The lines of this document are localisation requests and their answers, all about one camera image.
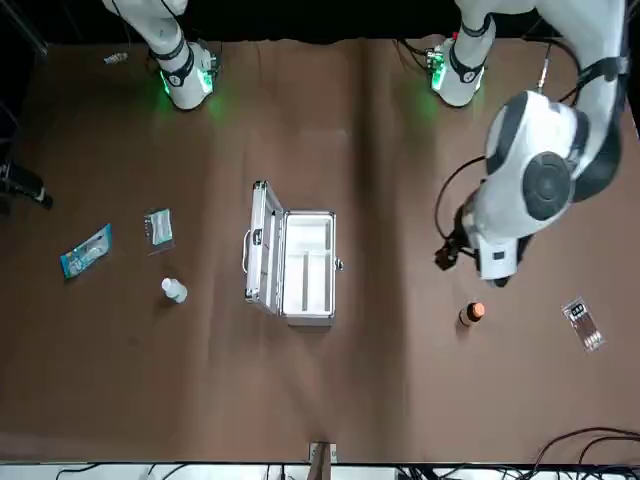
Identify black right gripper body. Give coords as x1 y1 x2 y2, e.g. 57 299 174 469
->
0 160 42 202

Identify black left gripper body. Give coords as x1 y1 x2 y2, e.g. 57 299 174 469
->
433 234 469 272

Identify silver aluminium medicine case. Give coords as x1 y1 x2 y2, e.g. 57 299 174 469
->
242 179 347 329

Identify brown bottle with orange cap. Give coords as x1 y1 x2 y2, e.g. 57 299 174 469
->
458 300 487 328

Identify blue printed foil packet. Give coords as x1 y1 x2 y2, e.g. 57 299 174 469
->
59 222 114 281

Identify clear packet with black label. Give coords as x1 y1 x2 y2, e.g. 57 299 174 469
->
560 295 608 354

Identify clear zip bag green contents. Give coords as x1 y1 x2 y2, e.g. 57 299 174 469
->
143 208 177 258

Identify white plastic bottle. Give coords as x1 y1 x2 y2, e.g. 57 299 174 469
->
160 276 190 305

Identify black desk cable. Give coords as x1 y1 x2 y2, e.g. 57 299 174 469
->
572 435 640 480
528 426 640 474

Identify aluminium profile post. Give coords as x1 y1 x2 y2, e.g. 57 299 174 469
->
309 440 338 480

